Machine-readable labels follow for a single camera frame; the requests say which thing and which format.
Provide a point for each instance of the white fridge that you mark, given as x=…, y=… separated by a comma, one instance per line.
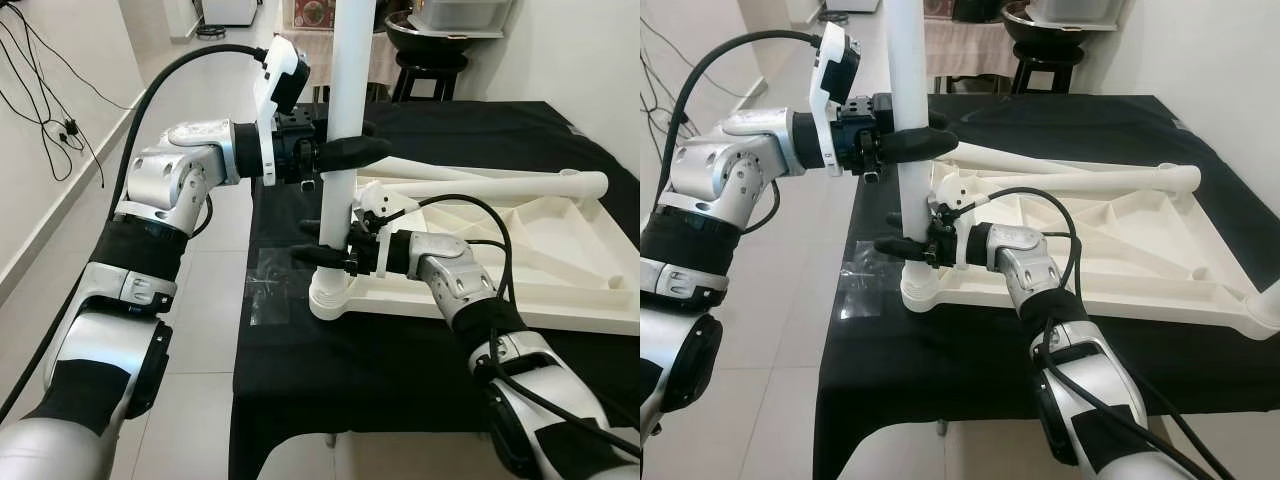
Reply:
x=230, y=10
x=850, y=5

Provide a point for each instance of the black round floor base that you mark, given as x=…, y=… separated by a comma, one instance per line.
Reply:
x=205, y=32

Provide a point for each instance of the clear container with green lid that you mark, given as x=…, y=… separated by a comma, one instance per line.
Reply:
x=460, y=12
x=1075, y=10

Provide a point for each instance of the clear tape patch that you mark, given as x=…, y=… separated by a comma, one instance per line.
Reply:
x=860, y=290
x=270, y=290

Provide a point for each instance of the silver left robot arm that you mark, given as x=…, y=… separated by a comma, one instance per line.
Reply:
x=730, y=170
x=170, y=180

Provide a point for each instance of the table with beige cloth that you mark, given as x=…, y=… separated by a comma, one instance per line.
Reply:
x=320, y=55
x=965, y=50

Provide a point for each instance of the black stool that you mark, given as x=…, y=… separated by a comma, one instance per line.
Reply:
x=430, y=70
x=1045, y=65

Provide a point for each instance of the black tablecloth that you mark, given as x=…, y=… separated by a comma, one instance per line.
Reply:
x=400, y=400
x=950, y=400

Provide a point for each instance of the white plastic children table top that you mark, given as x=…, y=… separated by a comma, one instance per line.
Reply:
x=1150, y=240
x=560, y=250

